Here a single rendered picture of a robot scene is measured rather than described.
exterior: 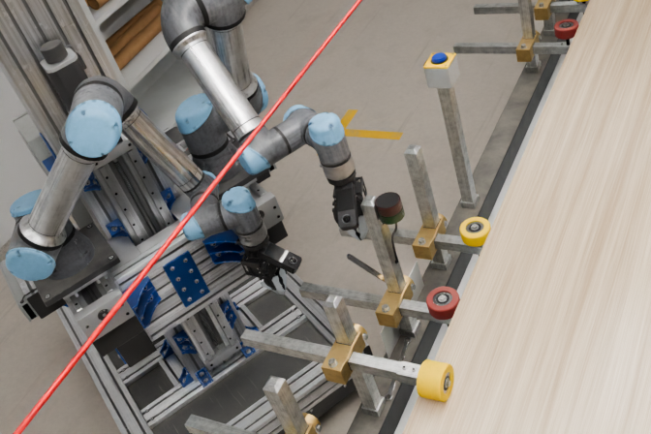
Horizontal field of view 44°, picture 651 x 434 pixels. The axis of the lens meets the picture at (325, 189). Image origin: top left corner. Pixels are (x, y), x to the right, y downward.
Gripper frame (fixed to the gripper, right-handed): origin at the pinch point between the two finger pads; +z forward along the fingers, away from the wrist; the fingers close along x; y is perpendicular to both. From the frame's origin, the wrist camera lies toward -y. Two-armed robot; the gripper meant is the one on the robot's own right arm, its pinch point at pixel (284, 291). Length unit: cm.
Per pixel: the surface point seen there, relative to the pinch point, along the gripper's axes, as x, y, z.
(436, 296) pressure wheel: -0.3, -46.4, -8.0
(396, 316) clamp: 3.5, -36.2, -2.7
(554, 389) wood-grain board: 18, -79, -8
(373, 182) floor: -136, 53, 83
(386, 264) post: -2.3, -33.7, -14.6
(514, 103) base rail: -108, -33, 12
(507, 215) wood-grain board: -31, -55, -8
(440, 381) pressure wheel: 27, -59, -15
